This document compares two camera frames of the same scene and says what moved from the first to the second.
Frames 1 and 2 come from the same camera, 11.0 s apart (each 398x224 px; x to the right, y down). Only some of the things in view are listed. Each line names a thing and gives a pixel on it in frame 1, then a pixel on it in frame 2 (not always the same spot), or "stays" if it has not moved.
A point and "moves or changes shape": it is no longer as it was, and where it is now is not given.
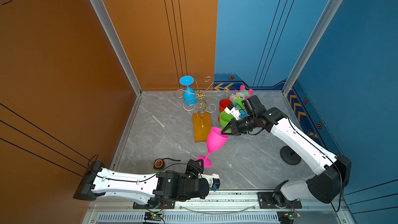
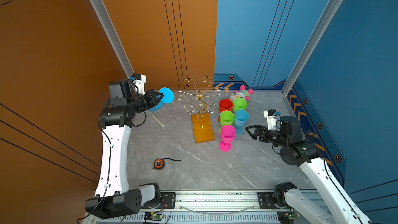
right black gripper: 235,129 → 257,128
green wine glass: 240,105 stays
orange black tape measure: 159,163 stays
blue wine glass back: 189,97 → 168,96
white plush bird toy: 243,94 stays
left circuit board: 152,216 stays
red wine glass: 224,103 stays
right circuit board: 287,217 stays
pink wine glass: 215,141 moves or changes shape
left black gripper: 196,167 → 148,96
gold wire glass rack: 197,95 stays
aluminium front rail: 218,208 stays
